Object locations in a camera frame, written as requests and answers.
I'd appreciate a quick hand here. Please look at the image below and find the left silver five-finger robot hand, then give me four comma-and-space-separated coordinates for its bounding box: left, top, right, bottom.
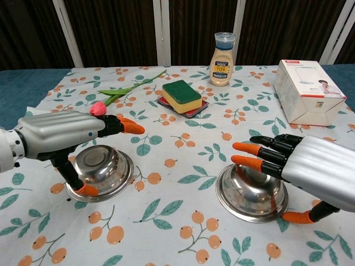
13, 110, 146, 196

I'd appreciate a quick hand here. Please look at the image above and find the pink artificial tulip flower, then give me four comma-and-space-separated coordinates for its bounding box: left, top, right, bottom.
89, 69, 168, 116

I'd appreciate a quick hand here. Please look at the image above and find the floral print tablecloth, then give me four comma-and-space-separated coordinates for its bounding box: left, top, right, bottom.
0, 65, 355, 266

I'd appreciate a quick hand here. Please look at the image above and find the small stainless steel bowl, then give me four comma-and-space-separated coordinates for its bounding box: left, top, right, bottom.
65, 144, 135, 203
215, 163, 289, 223

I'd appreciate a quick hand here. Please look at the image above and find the white metal frame post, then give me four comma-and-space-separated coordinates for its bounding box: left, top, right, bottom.
318, 0, 351, 65
232, 0, 245, 66
52, 0, 84, 69
153, 0, 171, 67

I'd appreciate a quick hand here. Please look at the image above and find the red rectangular tray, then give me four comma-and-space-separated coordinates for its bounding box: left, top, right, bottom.
156, 95, 210, 119

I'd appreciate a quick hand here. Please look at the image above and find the beige sauce bottle clear cap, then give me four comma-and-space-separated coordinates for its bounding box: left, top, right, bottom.
209, 32, 237, 86

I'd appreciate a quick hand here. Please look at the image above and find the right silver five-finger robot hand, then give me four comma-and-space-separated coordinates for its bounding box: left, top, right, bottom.
230, 134, 355, 224

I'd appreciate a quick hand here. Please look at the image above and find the green and yellow sponge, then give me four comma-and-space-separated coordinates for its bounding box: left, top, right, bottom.
161, 79, 202, 114

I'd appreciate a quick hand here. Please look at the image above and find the white desk lamp box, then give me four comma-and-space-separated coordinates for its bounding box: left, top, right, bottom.
273, 59, 347, 126

